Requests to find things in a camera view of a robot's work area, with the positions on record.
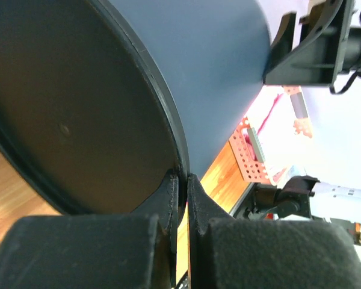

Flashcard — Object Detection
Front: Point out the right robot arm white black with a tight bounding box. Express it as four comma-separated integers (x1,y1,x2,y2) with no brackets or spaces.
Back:
248,81,361,222

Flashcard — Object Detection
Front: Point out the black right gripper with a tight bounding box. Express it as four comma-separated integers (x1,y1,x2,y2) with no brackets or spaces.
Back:
263,1,361,87

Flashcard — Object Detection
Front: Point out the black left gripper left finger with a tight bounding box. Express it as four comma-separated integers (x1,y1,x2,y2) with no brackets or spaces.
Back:
0,172,179,288

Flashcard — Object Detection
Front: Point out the pink perforated basket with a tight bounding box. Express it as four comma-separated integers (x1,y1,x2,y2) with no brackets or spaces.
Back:
229,85,313,187

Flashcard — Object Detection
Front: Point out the large dark blue cylindrical container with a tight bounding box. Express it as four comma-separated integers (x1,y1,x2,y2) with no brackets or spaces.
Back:
0,1,270,214

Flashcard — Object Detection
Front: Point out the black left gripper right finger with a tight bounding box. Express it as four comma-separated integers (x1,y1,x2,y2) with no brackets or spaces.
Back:
187,175,361,288

